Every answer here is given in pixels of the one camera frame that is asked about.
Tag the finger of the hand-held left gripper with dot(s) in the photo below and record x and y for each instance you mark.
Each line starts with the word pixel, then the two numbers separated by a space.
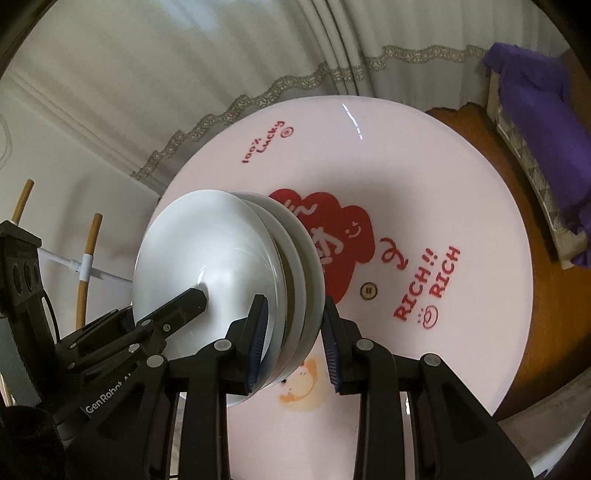
pixel 99 334
pixel 178 309

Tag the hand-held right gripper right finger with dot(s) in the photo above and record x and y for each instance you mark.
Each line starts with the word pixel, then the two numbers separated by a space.
pixel 330 341

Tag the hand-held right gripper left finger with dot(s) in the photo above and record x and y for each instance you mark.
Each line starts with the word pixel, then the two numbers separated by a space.
pixel 256 341

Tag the thick white dish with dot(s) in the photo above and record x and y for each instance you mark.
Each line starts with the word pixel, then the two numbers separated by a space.
pixel 311 277

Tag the large white dish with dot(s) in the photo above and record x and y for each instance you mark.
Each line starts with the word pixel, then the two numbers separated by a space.
pixel 203 240

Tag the white dish brown inside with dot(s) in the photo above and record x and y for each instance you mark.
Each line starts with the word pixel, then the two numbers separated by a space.
pixel 281 258

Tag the white rack rod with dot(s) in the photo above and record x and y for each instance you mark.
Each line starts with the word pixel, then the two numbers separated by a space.
pixel 60 261

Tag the wooden stick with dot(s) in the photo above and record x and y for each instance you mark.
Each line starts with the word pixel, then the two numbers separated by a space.
pixel 22 201
pixel 90 244

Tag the white curtain with lace band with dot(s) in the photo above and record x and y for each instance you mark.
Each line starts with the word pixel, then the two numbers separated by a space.
pixel 231 46

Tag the purple cloth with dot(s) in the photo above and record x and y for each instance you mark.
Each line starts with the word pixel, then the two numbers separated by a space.
pixel 540 110

